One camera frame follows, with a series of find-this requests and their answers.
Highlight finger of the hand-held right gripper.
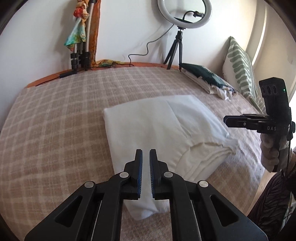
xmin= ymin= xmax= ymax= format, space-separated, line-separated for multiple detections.
xmin=223 ymin=113 xmax=269 ymax=132

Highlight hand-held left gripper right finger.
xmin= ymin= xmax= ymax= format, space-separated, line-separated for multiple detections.
xmin=149 ymin=149 xmax=268 ymax=241

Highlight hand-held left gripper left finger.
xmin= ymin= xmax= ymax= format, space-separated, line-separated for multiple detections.
xmin=24 ymin=149 xmax=144 ymax=241

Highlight white t-shirt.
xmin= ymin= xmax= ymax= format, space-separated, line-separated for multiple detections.
xmin=103 ymin=95 xmax=238 ymax=220

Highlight stack of white folded clothes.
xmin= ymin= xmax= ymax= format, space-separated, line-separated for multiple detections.
xmin=183 ymin=70 xmax=238 ymax=101

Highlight person's right hand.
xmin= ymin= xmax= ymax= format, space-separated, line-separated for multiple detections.
xmin=259 ymin=133 xmax=281 ymax=173

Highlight green striped pillow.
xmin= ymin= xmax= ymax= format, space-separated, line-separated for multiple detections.
xmin=222 ymin=36 xmax=266 ymax=114

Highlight dark green patterned garment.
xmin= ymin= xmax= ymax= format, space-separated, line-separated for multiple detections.
xmin=181 ymin=63 xmax=229 ymax=90

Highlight person's dark patterned garment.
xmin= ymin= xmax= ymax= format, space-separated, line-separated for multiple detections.
xmin=247 ymin=171 xmax=296 ymax=241

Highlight beige checked blanket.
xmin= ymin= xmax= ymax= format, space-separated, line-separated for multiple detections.
xmin=0 ymin=66 xmax=266 ymax=241

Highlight small black tripod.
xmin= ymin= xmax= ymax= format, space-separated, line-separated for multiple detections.
xmin=164 ymin=27 xmax=185 ymax=71

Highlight folded silver tripod stand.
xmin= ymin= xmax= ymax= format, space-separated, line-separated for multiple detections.
xmin=70 ymin=0 xmax=97 ymax=71

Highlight orange brown scarf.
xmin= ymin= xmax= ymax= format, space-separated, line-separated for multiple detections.
xmin=91 ymin=0 xmax=122 ymax=68

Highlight multicolour floral scarf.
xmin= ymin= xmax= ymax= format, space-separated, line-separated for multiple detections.
xmin=64 ymin=0 xmax=90 ymax=50

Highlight white ring light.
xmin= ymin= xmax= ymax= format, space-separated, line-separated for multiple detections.
xmin=157 ymin=0 xmax=212 ymax=29

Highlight black ring light cable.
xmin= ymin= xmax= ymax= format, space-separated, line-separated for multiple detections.
xmin=128 ymin=22 xmax=176 ymax=67

